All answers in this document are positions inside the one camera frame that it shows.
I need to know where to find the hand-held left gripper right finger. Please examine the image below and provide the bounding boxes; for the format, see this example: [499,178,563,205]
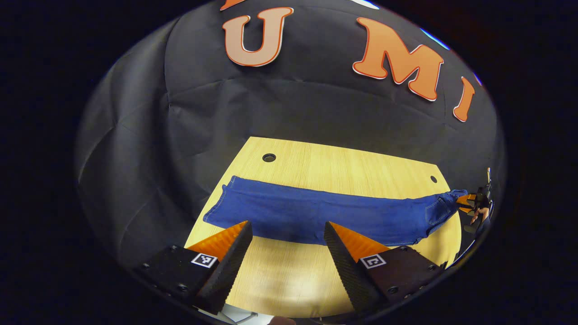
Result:
[323,221,447,314]

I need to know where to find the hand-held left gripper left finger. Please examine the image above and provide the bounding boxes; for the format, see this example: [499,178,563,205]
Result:
[132,220,253,316]

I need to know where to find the blue denim jeans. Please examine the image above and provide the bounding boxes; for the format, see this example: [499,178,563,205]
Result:
[203,175,469,246]

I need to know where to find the black backdrop cloth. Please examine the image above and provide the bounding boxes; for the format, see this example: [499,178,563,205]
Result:
[77,0,504,267]

